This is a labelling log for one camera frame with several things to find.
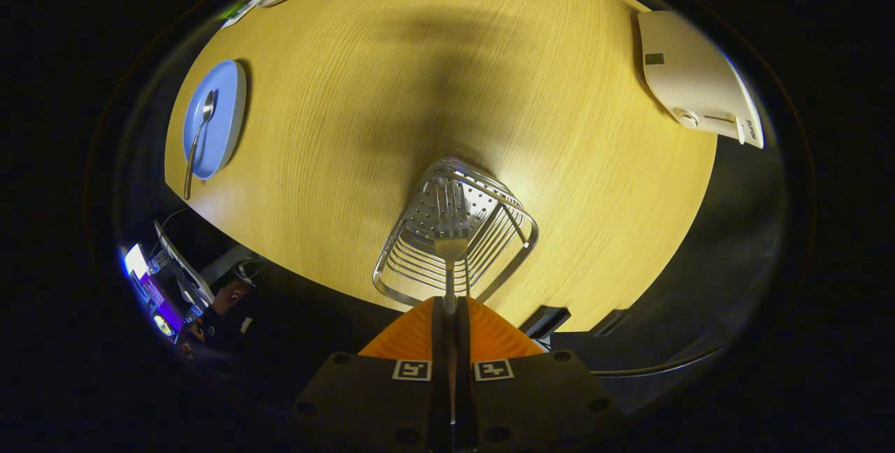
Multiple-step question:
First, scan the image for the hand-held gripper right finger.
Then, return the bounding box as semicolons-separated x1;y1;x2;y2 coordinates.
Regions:
457;297;624;453

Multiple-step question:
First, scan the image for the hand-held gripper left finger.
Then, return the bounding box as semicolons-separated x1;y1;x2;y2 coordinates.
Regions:
290;297;453;453

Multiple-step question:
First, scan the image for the metal fork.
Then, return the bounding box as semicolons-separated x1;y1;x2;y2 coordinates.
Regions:
431;184;472;317

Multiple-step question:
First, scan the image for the metal spoon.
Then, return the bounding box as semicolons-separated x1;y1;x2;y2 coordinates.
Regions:
183;89;217;201

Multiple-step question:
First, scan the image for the black table clamp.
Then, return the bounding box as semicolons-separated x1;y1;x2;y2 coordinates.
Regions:
592;308;631;336
520;305;572;340

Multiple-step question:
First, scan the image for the open laptop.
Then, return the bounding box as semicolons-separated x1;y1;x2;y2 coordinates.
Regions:
122;219;219;343

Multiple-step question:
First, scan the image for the blue plate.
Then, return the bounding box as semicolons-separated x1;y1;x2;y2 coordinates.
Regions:
182;59;248;182

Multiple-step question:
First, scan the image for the white toaster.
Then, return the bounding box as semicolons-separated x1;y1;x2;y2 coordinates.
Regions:
637;10;765;150

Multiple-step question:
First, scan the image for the white square coaster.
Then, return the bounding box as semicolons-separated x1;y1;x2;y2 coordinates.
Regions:
222;0;272;29

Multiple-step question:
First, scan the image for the metal wire cutlery rack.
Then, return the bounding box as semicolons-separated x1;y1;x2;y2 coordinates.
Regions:
372;156;540;309

